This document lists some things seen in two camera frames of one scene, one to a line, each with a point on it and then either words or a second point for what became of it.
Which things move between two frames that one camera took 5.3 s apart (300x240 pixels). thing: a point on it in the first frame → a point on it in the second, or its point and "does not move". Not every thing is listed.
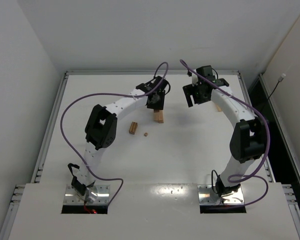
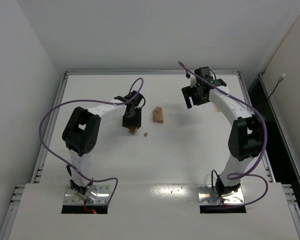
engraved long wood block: [160, 117] does not move
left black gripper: [155, 103] → [131, 121]
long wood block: [133, 127] does not move
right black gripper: [193, 91] does not move
